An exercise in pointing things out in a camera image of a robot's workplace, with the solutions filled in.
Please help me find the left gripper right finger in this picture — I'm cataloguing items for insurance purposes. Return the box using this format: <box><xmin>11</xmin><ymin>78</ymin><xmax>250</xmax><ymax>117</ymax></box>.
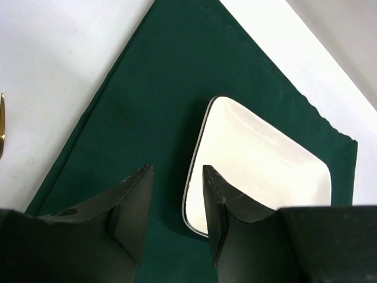
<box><xmin>203</xmin><ymin>165</ymin><xmax>376</xmax><ymax>282</ymax></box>

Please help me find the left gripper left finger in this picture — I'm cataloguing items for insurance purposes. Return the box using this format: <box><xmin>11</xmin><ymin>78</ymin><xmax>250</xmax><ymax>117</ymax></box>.
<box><xmin>1</xmin><ymin>164</ymin><xmax>154</xmax><ymax>282</ymax></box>

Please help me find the white rectangular plate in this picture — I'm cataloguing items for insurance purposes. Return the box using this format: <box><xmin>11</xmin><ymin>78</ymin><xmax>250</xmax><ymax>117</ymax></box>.
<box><xmin>181</xmin><ymin>96</ymin><xmax>332</xmax><ymax>237</ymax></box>

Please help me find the dark green cloth napkin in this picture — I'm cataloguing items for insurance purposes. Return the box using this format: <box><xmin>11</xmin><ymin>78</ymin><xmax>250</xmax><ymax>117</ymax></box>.
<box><xmin>27</xmin><ymin>1</ymin><xmax>358</xmax><ymax>282</ymax></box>

